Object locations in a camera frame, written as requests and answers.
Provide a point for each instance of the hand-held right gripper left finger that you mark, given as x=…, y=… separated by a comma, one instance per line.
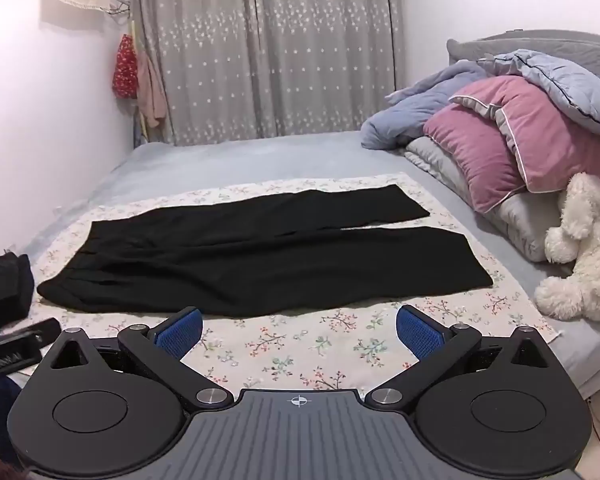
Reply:
x=179, y=334

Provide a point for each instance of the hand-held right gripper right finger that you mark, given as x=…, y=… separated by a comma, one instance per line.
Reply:
x=421, y=334

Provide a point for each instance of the black pants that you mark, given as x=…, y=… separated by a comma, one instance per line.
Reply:
x=230, y=260

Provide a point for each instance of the folded black garment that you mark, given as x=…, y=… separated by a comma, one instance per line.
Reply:
x=5, y=287

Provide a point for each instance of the dark blue cloth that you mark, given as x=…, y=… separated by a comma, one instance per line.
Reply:
x=2, y=410

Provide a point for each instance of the floral printed cloth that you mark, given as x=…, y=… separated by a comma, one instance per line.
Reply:
x=305, y=342

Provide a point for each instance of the grey pillow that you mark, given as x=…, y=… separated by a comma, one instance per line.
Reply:
x=525, y=220

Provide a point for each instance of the white plush dog toy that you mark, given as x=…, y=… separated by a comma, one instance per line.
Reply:
x=585, y=260

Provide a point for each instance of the pink pillow white piping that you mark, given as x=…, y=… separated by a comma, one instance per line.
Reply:
x=470, y=160
x=555, y=135

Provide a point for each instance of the blue blanket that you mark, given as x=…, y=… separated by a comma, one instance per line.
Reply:
x=415, y=110

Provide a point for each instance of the pink hanging cloth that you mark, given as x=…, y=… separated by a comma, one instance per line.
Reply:
x=151, y=95

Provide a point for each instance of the red floral fabric bag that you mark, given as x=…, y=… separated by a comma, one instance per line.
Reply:
x=125, y=67

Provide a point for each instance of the light blue quilt dark piping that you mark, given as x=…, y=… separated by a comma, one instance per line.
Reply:
x=570, y=85

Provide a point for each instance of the grey star patterned curtain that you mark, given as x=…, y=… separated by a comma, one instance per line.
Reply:
x=280, y=50

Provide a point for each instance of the yellow stick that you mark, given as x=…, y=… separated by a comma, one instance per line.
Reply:
x=139, y=35

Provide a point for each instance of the grey padded headboard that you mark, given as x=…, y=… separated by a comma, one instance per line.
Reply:
x=530, y=42

